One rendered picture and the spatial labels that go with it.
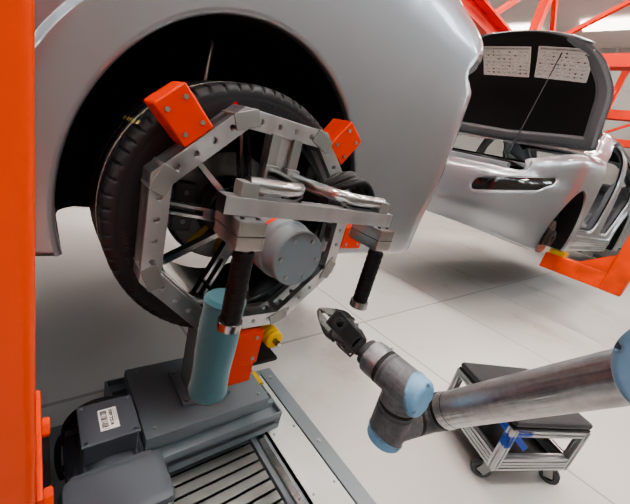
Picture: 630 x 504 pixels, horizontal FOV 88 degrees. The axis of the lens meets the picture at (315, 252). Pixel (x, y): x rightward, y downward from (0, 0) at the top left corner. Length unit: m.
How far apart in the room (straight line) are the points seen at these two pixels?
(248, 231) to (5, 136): 0.34
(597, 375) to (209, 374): 0.71
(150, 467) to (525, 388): 0.75
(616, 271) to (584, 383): 3.37
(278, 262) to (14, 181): 0.50
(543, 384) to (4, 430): 0.74
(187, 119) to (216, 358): 0.48
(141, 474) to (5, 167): 0.68
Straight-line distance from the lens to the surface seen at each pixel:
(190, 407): 1.20
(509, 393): 0.80
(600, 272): 4.09
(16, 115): 0.25
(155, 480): 0.83
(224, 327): 0.59
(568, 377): 0.74
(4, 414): 0.34
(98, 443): 0.87
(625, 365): 0.54
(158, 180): 0.68
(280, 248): 0.66
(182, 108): 0.68
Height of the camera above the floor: 1.08
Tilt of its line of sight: 17 degrees down
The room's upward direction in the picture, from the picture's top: 15 degrees clockwise
